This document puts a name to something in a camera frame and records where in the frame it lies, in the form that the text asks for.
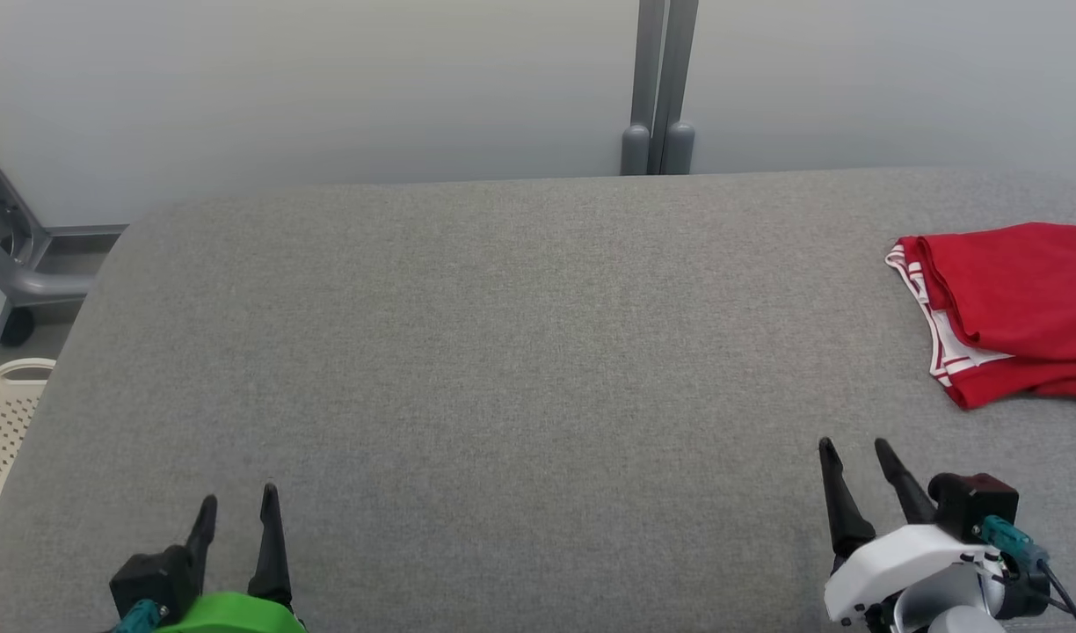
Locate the grey metal partition base frame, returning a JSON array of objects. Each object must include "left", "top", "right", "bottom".
[{"left": 0, "top": 145, "right": 130, "bottom": 317}]

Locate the grey partition post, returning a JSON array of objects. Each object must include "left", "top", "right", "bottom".
[
  {"left": 620, "top": 0, "right": 671, "bottom": 177},
  {"left": 652, "top": 0, "right": 700, "bottom": 177}
]

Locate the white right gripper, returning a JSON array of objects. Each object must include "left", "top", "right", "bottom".
[{"left": 818, "top": 437, "right": 1005, "bottom": 629}]

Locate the red white basketball jersey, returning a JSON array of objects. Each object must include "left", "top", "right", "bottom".
[{"left": 885, "top": 222, "right": 1076, "bottom": 411}]

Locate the black caster wheel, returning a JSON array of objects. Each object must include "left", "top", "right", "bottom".
[{"left": 0, "top": 308, "right": 36, "bottom": 346}]

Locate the teal right camera connector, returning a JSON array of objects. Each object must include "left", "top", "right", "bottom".
[{"left": 978, "top": 515, "right": 1051, "bottom": 572}]

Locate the black right camera cable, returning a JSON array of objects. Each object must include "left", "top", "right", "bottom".
[{"left": 1035, "top": 563, "right": 1076, "bottom": 633}]

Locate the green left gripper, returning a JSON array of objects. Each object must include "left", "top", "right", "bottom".
[{"left": 156, "top": 482, "right": 308, "bottom": 633}]

